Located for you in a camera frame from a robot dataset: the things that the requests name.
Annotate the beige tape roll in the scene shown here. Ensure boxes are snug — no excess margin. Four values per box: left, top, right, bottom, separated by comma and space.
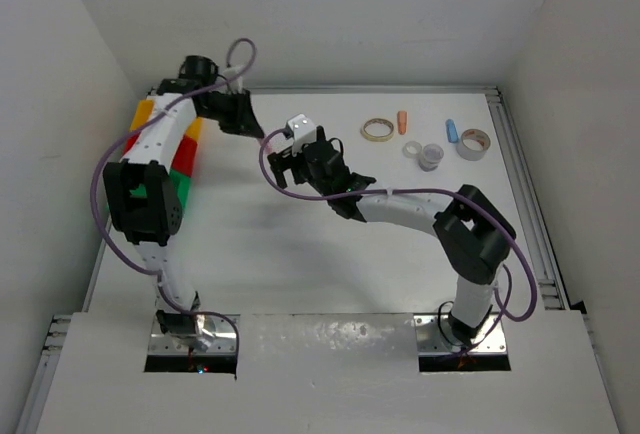
360, 118, 395, 142

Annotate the left aluminium frame rail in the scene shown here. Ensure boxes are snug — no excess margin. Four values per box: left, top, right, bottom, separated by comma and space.
15, 315, 71, 434

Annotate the green plastic bin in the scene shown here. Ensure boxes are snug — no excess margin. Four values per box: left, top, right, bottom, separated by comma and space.
170, 169, 191, 211

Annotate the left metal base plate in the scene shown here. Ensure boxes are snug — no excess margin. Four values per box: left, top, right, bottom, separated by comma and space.
147, 316, 237, 356

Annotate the grey tape roll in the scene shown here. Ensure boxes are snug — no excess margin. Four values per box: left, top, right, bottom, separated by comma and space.
456, 129, 491, 162

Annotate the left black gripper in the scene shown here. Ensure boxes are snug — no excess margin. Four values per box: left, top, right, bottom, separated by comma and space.
197, 87, 261, 138

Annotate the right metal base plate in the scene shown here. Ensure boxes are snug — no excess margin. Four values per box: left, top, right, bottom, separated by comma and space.
414, 312, 508, 356

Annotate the yellow plastic bin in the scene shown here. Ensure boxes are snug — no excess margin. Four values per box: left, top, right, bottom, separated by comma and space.
129, 99, 202, 141

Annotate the blue eraser cap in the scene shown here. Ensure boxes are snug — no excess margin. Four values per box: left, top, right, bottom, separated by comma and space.
445, 119, 459, 144

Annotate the right aluminium frame rail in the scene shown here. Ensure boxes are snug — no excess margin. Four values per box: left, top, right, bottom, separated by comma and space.
486, 89, 570, 310

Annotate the back aluminium frame rail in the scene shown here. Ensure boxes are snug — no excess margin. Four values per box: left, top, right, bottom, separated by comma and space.
148, 84, 501, 96

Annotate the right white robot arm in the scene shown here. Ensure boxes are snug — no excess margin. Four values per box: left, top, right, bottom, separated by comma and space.
259, 121, 517, 348

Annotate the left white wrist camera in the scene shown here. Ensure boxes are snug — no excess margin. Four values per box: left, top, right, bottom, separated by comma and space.
219, 65, 246, 94

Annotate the orange eraser cap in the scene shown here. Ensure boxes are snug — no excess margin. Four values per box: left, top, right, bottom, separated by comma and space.
397, 110, 408, 135

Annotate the aluminium frame rail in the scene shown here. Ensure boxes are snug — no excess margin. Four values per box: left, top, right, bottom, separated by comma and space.
15, 315, 71, 434
486, 89, 570, 310
148, 84, 501, 96

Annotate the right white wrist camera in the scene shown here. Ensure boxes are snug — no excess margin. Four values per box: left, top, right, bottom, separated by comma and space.
284, 114, 317, 156

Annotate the red plastic bin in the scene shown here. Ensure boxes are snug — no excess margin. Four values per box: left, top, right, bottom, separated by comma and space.
122, 133, 199, 176

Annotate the metal base plate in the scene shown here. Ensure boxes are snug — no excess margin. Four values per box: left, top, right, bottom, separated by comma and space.
147, 316, 237, 356
414, 312, 508, 356

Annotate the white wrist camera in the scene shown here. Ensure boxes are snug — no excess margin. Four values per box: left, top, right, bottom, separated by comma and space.
284, 114, 317, 156
219, 65, 246, 94

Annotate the pink eraser cap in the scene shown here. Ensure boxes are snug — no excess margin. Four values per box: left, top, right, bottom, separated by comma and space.
262, 139, 277, 156

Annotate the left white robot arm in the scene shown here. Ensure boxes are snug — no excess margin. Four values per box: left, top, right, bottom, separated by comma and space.
103, 55, 264, 340

